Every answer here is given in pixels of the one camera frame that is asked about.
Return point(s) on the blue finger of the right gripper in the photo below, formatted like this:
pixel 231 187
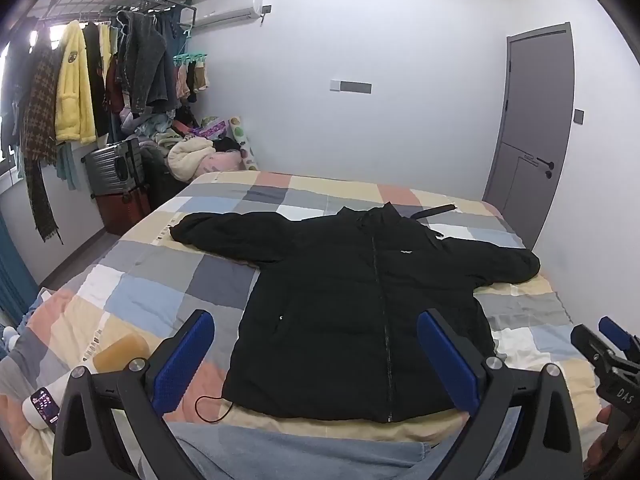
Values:
pixel 627 343

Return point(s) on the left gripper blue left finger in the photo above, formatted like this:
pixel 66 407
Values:
pixel 175 361

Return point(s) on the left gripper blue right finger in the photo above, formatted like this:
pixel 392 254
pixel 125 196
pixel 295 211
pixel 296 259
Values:
pixel 468 377

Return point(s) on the black puffer jacket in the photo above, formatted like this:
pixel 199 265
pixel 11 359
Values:
pixel 329 329

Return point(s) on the grey bedroom door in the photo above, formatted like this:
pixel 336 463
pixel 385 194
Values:
pixel 534 129

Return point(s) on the metal clothes rack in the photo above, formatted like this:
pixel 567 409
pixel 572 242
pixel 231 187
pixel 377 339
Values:
pixel 63 11

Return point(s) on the person right hand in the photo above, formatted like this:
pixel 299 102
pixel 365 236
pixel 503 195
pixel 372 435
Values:
pixel 603 445

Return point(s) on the grey blue trouser legs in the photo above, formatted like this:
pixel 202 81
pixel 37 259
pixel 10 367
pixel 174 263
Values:
pixel 229 452

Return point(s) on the checkered patchwork bed blanket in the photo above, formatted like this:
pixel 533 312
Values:
pixel 147 284

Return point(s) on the white smartphone device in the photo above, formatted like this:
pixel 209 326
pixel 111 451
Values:
pixel 41 410

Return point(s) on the teal curtain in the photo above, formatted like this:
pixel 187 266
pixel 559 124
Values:
pixel 18 288

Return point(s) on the grey hard suitcase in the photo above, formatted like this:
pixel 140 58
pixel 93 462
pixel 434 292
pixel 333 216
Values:
pixel 115 169

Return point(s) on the dotted rolled mat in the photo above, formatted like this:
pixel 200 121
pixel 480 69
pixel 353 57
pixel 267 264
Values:
pixel 239 135

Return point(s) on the yellow hanging jacket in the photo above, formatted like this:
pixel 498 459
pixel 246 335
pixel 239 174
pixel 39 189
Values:
pixel 74 118

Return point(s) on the brown houndstooth hanging coat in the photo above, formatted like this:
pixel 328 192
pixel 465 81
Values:
pixel 38 137

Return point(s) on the green clip sock hanger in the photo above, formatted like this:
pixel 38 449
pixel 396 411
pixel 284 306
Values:
pixel 187 58

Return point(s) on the small grey wall switch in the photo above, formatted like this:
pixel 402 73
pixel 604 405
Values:
pixel 579 116

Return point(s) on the grey wall panel switch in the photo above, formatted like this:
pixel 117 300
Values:
pixel 350 86

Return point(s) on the white wall air conditioner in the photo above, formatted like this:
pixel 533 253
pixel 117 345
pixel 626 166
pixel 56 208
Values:
pixel 214 13

